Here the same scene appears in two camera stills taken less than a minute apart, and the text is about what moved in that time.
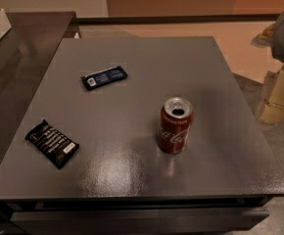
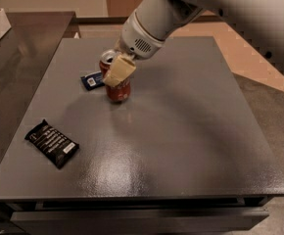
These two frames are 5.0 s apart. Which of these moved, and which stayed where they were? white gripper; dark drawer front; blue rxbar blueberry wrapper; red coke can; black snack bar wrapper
Moved: white gripper; red coke can
Stayed: black snack bar wrapper; blue rxbar blueberry wrapper; dark drawer front
